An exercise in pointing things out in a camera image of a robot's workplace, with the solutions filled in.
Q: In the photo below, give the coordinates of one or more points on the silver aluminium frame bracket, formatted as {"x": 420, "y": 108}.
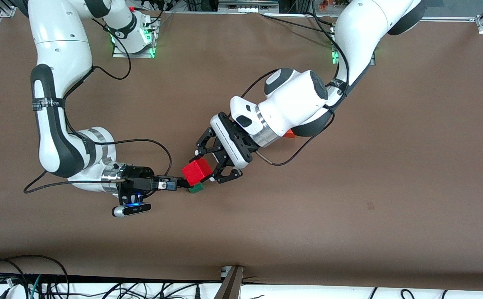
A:
{"x": 247, "y": 7}

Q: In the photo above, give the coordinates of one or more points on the grey metal camera post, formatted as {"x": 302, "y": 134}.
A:
{"x": 231, "y": 286}

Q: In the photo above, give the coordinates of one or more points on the small orange background object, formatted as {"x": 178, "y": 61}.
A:
{"x": 323, "y": 4}

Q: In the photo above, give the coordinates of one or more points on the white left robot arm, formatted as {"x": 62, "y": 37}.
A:
{"x": 299, "y": 104}

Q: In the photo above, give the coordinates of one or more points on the brown table cover sheet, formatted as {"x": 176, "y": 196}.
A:
{"x": 241, "y": 232}

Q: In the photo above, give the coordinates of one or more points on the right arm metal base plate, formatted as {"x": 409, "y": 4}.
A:
{"x": 133, "y": 55}

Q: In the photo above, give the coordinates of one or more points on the red cube block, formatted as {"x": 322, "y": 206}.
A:
{"x": 197, "y": 172}

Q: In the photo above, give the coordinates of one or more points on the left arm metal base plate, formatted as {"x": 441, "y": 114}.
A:
{"x": 373, "y": 62}

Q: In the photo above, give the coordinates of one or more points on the small aluminium corner bracket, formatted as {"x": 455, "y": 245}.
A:
{"x": 8, "y": 11}

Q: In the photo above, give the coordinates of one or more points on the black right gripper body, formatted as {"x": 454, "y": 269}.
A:
{"x": 136, "y": 173}

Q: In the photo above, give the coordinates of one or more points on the orange cube block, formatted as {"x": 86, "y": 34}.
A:
{"x": 290, "y": 134}

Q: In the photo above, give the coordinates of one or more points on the green cube block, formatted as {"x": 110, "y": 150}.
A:
{"x": 197, "y": 189}

